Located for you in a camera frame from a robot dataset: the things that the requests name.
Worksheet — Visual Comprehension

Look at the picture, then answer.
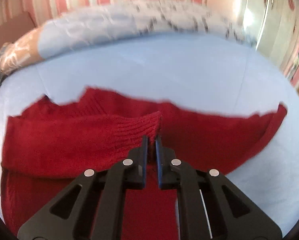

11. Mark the red knit sweater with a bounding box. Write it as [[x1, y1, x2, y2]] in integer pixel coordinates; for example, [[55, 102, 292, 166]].
[[1, 88, 287, 234]]

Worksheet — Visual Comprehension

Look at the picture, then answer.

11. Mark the pink padded headboard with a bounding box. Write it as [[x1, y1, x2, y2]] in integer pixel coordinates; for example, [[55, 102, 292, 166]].
[[0, 12, 36, 49]]

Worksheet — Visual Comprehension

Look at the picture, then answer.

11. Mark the light blue quilted bedspread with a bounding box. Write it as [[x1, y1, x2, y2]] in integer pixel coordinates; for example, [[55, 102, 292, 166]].
[[0, 34, 299, 234]]

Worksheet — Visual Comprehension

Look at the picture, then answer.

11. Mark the patterned folded duvet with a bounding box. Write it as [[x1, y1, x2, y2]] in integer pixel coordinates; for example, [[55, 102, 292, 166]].
[[0, 0, 257, 75]]

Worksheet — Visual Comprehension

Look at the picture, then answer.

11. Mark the white wardrobe with decals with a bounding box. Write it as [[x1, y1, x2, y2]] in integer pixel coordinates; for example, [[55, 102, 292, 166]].
[[242, 0, 299, 74]]

